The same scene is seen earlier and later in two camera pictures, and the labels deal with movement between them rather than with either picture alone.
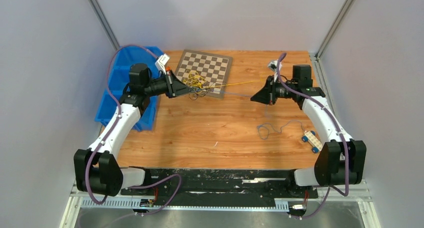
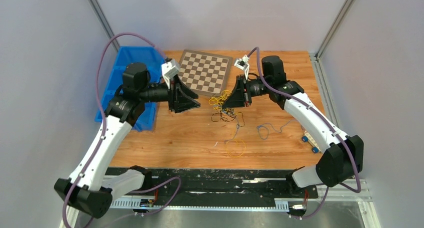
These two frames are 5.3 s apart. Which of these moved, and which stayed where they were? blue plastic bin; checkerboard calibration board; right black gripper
Moved: right black gripper
Stayed: checkerboard calibration board; blue plastic bin
